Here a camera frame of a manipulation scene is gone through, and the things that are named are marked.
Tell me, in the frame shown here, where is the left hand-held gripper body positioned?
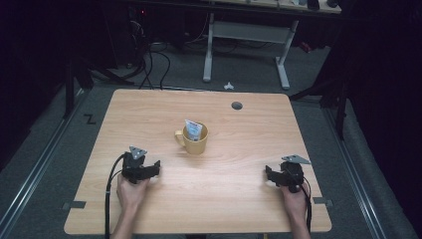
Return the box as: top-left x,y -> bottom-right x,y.
120,145 -> 149,185

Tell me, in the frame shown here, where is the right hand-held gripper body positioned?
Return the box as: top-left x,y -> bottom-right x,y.
279,153 -> 313,194

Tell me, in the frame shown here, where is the yellow mug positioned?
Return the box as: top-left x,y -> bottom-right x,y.
174,120 -> 210,155

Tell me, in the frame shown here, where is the white and blue tube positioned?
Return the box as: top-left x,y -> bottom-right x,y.
183,119 -> 204,142

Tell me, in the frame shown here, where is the person's right hand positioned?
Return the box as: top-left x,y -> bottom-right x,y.
280,182 -> 312,218

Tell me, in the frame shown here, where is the person's left hand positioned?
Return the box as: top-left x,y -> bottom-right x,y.
115,173 -> 151,215

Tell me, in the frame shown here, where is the grey tape strip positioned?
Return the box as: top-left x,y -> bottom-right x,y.
312,196 -> 334,208
62,200 -> 88,211

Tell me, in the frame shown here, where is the black metal stand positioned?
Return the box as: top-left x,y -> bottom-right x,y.
288,74 -> 350,141
62,58 -> 96,120

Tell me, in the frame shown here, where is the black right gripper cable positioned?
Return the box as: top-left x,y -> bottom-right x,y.
297,172 -> 314,233

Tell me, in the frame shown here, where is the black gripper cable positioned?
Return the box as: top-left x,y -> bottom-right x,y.
104,153 -> 128,239
297,172 -> 314,233

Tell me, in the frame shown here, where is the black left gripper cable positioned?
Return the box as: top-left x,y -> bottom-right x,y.
104,153 -> 128,239

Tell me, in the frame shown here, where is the metal floor rail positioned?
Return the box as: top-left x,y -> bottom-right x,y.
0,89 -> 92,234
321,107 -> 388,239

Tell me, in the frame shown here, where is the bundle of black floor cables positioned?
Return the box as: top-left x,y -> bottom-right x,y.
124,18 -> 172,92

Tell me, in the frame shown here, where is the white metal desk frame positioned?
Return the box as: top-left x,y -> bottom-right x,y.
202,12 -> 301,91

